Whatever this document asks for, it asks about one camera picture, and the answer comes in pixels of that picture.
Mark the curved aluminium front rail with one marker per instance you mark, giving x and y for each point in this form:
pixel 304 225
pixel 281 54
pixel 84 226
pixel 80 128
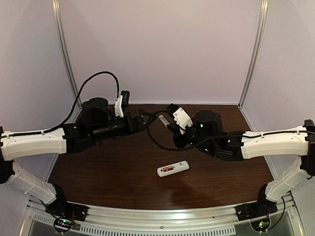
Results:
pixel 211 221

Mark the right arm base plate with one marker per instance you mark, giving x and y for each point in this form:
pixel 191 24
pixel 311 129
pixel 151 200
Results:
pixel 256 209

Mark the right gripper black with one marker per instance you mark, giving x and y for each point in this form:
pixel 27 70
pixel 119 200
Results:
pixel 177 131

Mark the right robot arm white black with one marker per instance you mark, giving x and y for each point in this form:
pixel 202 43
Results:
pixel 205 132

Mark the left aluminium frame post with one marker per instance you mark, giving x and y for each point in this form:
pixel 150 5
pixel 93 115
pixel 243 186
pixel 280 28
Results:
pixel 64 50

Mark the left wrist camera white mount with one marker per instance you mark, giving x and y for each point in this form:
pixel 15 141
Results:
pixel 121 103

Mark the white battery cover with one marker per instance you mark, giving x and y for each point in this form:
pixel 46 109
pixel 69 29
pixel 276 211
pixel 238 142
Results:
pixel 163 120

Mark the orange AA battery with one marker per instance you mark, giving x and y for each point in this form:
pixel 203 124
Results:
pixel 169 168

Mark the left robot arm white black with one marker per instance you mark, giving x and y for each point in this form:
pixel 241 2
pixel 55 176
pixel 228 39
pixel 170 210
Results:
pixel 98 123

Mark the right aluminium frame post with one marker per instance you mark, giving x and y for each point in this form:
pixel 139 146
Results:
pixel 261 25

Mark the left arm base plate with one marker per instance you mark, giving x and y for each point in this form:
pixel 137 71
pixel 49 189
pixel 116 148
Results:
pixel 68 210

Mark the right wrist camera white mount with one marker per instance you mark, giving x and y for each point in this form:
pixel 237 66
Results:
pixel 181 118

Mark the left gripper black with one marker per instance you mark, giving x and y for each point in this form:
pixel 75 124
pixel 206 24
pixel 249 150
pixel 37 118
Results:
pixel 133 122

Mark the aluminium frame post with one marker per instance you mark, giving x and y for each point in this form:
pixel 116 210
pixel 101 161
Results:
pixel 64 50
pixel 261 25

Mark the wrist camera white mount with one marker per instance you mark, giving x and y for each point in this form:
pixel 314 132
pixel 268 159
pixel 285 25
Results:
pixel 181 118
pixel 121 103

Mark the white remote control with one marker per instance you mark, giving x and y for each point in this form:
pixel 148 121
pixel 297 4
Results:
pixel 178 167

